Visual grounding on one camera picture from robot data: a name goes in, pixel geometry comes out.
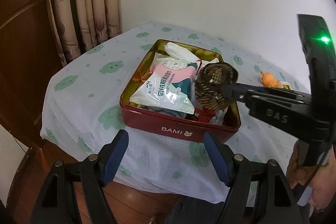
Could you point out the black gold knit sock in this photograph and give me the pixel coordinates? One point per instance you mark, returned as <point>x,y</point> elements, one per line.
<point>209,82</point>

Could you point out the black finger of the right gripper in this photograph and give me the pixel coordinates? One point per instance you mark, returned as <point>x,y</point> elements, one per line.
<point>243,92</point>

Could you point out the person right hand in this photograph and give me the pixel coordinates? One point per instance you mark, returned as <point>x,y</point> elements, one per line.
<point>322,184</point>

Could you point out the brown wooden door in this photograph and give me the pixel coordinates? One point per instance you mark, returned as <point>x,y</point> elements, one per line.
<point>29,59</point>

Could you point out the orange plush toy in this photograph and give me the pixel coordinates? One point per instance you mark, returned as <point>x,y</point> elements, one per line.
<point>269,81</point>

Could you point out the light blue fluffy towel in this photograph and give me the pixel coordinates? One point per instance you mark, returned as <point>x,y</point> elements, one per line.
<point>163,111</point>

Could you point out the red gold toffee tin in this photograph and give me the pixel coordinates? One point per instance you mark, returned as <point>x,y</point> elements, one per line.
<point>136,117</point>

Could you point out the pink white wipes packet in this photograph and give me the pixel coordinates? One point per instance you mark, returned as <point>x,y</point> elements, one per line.
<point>169,85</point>

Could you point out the white red drawstring pouch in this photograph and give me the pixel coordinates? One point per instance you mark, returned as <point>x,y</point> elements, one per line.
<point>207,116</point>

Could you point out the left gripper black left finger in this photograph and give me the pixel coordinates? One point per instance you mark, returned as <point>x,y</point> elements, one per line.
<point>57,200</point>

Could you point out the white knit glove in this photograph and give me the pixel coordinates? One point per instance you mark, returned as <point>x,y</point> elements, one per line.
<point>180,53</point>

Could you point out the cloud patterned tablecloth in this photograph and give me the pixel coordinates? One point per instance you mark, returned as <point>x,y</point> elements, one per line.
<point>81,112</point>

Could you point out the white socks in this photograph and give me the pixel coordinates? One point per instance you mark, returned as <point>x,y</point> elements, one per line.
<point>213,61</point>

